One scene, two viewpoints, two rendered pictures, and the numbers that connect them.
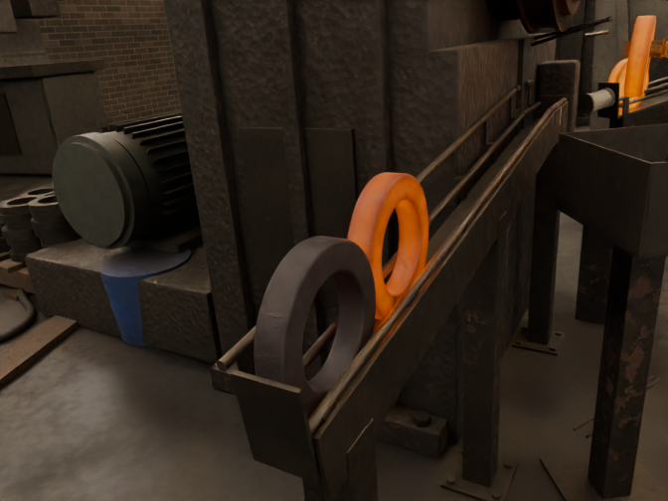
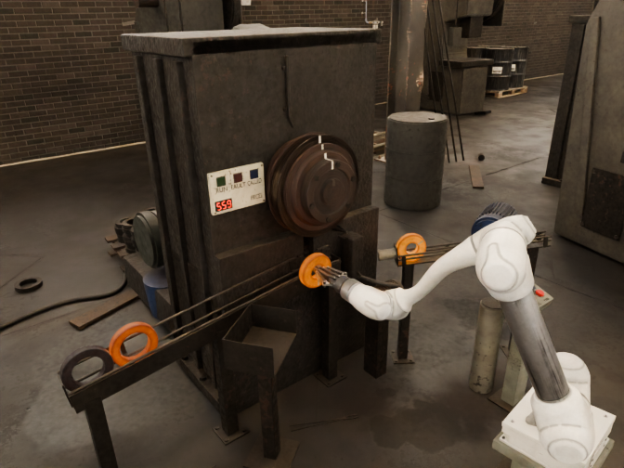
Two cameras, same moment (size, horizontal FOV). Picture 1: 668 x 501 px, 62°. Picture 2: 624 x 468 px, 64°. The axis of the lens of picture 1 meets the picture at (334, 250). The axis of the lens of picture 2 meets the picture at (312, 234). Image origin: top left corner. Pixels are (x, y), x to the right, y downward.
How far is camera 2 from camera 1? 1.71 m
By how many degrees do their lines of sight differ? 20
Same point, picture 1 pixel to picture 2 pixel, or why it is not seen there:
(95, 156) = (145, 227)
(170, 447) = not seen: hidden behind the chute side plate
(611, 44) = (577, 156)
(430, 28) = (214, 246)
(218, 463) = (144, 388)
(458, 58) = (220, 262)
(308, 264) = (73, 356)
